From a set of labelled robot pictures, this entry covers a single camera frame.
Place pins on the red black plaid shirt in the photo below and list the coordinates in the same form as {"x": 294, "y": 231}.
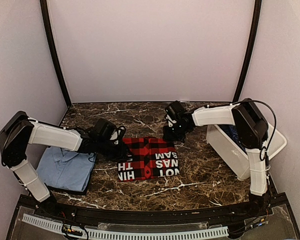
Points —
{"x": 150, "y": 158}

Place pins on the right clear acrylic plate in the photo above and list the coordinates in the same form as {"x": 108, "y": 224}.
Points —
{"x": 279, "y": 226}

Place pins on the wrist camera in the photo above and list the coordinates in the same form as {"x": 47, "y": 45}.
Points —
{"x": 118, "y": 135}
{"x": 170, "y": 121}

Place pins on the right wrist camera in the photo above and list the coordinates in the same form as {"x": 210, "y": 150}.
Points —
{"x": 170, "y": 121}

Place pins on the blue shirt in bin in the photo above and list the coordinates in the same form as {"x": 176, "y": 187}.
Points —
{"x": 231, "y": 131}

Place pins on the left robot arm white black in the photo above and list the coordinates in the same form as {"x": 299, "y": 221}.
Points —
{"x": 23, "y": 135}

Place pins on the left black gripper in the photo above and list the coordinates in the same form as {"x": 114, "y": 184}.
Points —
{"x": 121, "y": 155}

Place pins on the white slotted cable duct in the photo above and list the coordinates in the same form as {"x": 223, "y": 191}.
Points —
{"x": 107, "y": 231}

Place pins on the folded light blue shirt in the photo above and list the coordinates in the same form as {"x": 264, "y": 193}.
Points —
{"x": 66, "y": 170}

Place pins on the left clear acrylic plate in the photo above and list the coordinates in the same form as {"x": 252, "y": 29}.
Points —
{"x": 19, "y": 230}

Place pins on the clear acrylic plate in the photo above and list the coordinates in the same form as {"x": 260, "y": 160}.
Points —
{"x": 19, "y": 230}
{"x": 279, "y": 226}

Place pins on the black curved front rail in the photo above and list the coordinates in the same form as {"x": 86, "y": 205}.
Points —
{"x": 234, "y": 213}

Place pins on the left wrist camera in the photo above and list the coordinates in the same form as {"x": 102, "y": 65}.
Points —
{"x": 118, "y": 135}

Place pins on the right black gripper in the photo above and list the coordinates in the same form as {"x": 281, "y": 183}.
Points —
{"x": 167, "y": 136}

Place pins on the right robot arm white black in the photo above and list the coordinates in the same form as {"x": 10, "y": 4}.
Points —
{"x": 251, "y": 126}

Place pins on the white plastic bin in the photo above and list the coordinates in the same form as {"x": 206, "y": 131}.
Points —
{"x": 233, "y": 155}

